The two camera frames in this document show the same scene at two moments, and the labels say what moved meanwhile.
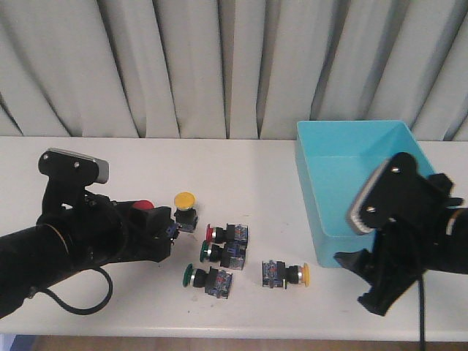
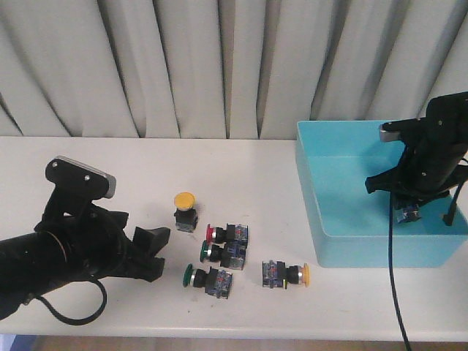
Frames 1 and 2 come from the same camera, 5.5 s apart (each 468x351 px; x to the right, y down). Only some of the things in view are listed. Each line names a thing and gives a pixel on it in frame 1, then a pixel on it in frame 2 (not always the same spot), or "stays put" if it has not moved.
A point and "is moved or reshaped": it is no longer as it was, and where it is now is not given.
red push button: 142,205 is moved or reshaped
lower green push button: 217,282 stays put
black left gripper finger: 150,224 -> 150,242
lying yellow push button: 276,274 stays put
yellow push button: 186,215 stays put
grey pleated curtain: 231,69 stays put
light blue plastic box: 335,159 stays put
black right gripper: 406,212 -> 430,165
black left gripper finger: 155,250 -> 148,269
